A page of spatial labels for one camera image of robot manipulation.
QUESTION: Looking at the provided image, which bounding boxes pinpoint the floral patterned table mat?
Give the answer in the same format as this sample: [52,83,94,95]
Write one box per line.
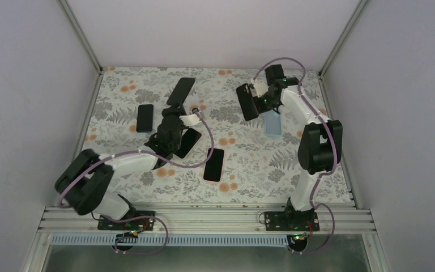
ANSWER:
[83,66,304,204]

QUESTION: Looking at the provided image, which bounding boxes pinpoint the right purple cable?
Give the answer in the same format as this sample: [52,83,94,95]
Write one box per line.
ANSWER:
[253,57,339,256]

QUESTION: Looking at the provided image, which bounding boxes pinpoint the black smartphone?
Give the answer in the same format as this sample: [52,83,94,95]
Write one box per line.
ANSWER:
[136,104,154,133]
[167,77,195,106]

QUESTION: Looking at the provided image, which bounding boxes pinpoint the grey slotted cable duct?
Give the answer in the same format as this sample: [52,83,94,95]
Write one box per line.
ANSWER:
[50,233,288,247]

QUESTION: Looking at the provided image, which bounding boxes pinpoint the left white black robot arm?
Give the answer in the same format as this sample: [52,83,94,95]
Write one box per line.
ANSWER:
[54,104,186,230]

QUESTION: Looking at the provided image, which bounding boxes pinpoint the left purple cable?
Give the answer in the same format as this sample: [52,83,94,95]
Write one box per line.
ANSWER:
[55,109,216,226]

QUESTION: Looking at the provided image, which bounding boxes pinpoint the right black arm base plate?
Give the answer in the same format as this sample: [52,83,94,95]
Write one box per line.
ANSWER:
[263,210,320,232]

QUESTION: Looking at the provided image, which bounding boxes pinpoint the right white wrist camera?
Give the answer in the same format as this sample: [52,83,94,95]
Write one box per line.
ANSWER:
[248,82,268,97]

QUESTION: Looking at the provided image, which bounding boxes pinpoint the purple cable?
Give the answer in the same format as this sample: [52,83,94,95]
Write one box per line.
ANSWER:
[55,109,216,226]
[253,57,339,256]

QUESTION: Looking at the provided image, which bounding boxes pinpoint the light blue phone case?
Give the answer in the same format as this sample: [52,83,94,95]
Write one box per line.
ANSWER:
[264,110,282,137]

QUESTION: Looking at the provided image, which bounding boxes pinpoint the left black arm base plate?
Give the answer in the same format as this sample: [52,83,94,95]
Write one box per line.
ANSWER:
[97,210,155,232]

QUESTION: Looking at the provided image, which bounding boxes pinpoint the aluminium front rail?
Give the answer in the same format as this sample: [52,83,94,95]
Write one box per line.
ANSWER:
[38,203,377,235]

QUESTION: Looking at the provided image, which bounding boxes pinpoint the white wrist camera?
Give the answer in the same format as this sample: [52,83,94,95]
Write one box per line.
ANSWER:
[179,108,205,127]
[248,82,268,97]

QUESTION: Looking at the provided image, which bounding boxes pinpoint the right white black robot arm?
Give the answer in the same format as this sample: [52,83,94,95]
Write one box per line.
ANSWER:
[252,64,343,231]

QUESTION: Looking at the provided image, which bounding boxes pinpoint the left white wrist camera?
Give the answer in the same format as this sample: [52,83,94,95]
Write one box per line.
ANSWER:
[179,108,205,127]

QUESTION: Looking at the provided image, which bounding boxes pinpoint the phone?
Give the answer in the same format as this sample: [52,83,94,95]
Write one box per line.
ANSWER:
[236,83,259,121]
[174,128,202,159]
[203,148,225,182]

